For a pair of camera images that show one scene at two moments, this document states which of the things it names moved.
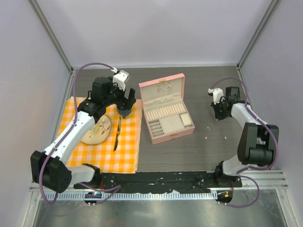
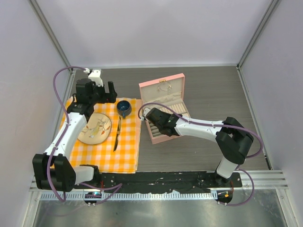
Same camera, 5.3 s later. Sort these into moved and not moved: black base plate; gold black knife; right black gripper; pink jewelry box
Moved: right black gripper
Not moved: black base plate; pink jewelry box; gold black knife
